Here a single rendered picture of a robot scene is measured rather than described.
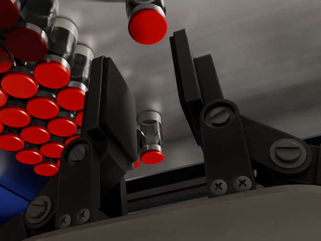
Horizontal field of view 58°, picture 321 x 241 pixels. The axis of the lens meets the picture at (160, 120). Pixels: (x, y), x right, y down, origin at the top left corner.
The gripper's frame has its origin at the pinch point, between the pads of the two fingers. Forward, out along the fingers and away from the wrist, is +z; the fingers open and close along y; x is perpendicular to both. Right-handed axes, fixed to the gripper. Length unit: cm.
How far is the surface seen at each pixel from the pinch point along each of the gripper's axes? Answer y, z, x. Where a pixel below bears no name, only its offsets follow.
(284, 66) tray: 8.6, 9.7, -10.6
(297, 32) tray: 9.5, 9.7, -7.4
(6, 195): -25.9, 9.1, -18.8
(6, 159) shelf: -21.1, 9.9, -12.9
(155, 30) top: 0.3, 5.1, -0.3
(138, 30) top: -0.4, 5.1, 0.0
